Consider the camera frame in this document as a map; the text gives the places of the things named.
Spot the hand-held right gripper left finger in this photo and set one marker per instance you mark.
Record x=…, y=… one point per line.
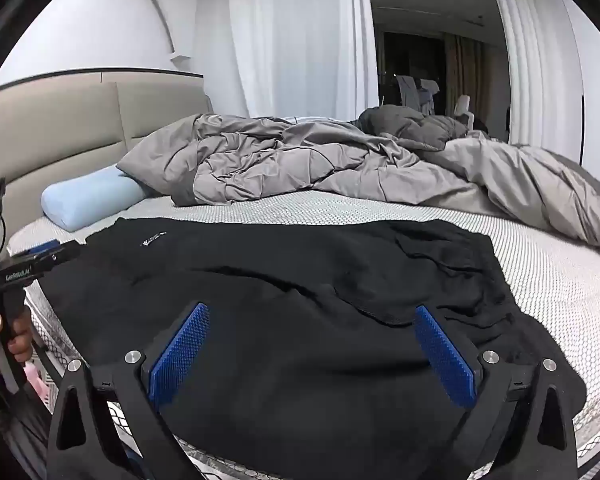
x=179, y=357

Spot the beige padded headboard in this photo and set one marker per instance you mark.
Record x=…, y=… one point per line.
x=55, y=130

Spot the person's left hand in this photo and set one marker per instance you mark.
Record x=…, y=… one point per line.
x=19, y=337

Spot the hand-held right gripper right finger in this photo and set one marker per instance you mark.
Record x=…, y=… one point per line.
x=446, y=357

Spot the dark grey pillow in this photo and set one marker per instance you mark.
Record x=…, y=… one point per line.
x=410, y=125

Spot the pink object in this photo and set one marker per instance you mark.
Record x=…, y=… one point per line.
x=36, y=380

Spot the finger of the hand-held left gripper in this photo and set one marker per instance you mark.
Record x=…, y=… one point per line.
x=47, y=255

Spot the chair with hanging clothes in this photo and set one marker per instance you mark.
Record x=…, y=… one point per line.
x=412, y=91

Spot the light blue pillow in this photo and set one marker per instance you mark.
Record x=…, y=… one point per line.
x=87, y=197

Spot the white curtain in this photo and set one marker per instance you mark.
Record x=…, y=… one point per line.
x=300, y=35
x=535, y=60

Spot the white honeycomb mattress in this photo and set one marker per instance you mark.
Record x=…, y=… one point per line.
x=555, y=280

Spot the white chair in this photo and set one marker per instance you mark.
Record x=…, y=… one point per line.
x=462, y=107

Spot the black pants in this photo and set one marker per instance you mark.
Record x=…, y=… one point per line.
x=305, y=360

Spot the brown curtain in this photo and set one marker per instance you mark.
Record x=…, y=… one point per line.
x=467, y=75

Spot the grey duvet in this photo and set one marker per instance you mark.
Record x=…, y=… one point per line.
x=280, y=160

